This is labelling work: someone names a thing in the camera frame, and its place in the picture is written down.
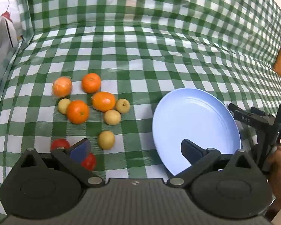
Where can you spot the red tomato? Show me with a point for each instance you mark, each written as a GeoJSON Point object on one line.
{"type": "Point", "coordinates": [60, 144]}
{"type": "Point", "coordinates": [90, 163]}

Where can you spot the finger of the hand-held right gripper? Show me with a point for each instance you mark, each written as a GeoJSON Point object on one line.
{"type": "Point", "coordinates": [245, 119]}
{"type": "Point", "coordinates": [260, 112]}

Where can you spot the small yellow pear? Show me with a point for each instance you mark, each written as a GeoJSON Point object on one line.
{"type": "Point", "coordinates": [112, 117]}
{"type": "Point", "coordinates": [106, 140]}
{"type": "Point", "coordinates": [123, 105]}
{"type": "Point", "coordinates": [63, 106]}

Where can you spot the plastic-wrapped orange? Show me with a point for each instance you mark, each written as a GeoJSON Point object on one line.
{"type": "Point", "coordinates": [62, 86]}

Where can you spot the green white checkered tablecloth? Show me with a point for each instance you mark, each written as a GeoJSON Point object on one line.
{"type": "Point", "coordinates": [154, 51]}

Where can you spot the white printed cloth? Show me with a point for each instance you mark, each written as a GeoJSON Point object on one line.
{"type": "Point", "coordinates": [0, 28]}

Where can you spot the light blue plate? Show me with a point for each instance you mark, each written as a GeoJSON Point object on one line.
{"type": "Point", "coordinates": [194, 121]}

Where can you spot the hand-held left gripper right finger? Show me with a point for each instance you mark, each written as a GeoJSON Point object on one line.
{"type": "Point", "coordinates": [189, 152]}

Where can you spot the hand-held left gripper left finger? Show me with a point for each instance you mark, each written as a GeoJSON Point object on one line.
{"type": "Point", "coordinates": [80, 151]}

